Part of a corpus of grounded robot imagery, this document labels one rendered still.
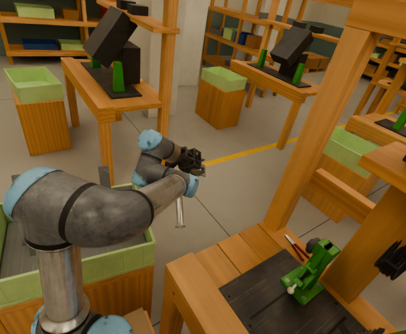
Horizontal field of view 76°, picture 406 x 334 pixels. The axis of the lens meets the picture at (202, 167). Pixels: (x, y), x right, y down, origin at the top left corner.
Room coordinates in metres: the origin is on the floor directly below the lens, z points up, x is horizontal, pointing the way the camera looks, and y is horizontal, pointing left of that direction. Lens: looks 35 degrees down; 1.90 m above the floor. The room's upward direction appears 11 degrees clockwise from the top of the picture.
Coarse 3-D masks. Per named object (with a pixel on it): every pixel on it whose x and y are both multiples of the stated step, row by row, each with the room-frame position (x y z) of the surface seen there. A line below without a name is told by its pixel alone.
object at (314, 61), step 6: (312, 54) 9.62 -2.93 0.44; (318, 54) 9.85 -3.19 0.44; (306, 60) 8.93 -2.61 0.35; (312, 60) 8.90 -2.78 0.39; (318, 60) 9.13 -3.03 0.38; (324, 60) 9.36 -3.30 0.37; (306, 66) 8.88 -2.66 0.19; (312, 66) 8.99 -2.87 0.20; (318, 66) 9.24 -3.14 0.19; (324, 66) 9.49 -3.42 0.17; (306, 72) 8.80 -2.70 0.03; (312, 72) 9.04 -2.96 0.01
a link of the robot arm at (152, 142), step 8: (144, 136) 0.73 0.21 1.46; (152, 136) 0.72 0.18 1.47; (160, 136) 0.75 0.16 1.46; (144, 144) 0.70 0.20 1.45; (152, 144) 0.71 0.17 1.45; (160, 144) 0.73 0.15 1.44; (168, 144) 0.76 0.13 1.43; (144, 152) 0.70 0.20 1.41; (152, 152) 0.70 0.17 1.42; (160, 152) 0.72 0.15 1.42; (168, 152) 0.75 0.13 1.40
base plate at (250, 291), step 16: (272, 256) 0.79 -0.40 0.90; (288, 256) 0.81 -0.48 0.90; (256, 272) 0.69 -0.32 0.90; (272, 272) 0.71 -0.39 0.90; (288, 272) 0.72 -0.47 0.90; (224, 288) 0.59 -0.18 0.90; (240, 288) 0.60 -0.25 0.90; (256, 288) 0.62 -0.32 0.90; (272, 288) 0.63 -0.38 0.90; (240, 304) 0.54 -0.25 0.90; (256, 304) 0.55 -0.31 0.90; (272, 304) 0.56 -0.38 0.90; (288, 304) 0.57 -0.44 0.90; (320, 304) 0.60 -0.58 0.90; (336, 304) 0.61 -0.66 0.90; (240, 320) 0.48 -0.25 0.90; (256, 320) 0.49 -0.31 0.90; (272, 320) 0.50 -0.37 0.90; (288, 320) 0.51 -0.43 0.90; (304, 320) 0.52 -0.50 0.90; (320, 320) 0.53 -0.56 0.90; (336, 320) 0.55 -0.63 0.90; (352, 320) 0.56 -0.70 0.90
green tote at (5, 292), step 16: (0, 208) 0.74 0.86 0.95; (0, 224) 0.68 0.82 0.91; (0, 240) 0.63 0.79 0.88; (0, 256) 0.58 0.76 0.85; (96, 256) 0.59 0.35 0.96; (112, 256) 0.62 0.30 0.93; (128, 256) 0.65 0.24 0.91; (144, 256) 0.68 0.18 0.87; (32, 272) 0.48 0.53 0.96; (96, 272) 0.58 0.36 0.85; (112, 272) 0.61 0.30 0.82; (0, 288) 0.43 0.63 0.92; (16, 288) 0.45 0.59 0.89; (32, 288) 0.47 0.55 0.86; (0, 304) 0.41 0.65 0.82
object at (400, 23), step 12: (360, 0) 1.02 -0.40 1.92; (372, 0) 0.99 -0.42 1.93; (384, 0) 0.97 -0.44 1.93; (396, 0) 0.94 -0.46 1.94; (360, 12) 1.01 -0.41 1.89; (372, 12) 0.98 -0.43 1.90; (384, 12) 0.96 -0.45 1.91; (396, 12) 0.93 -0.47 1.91; (348, 24) 1.03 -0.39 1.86; (360, 24) 1.00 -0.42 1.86; (372, 24) 0.97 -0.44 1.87; (384, 24) 0.94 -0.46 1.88; (396, 24) 0.92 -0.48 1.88; (396, 36) 0.91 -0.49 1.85
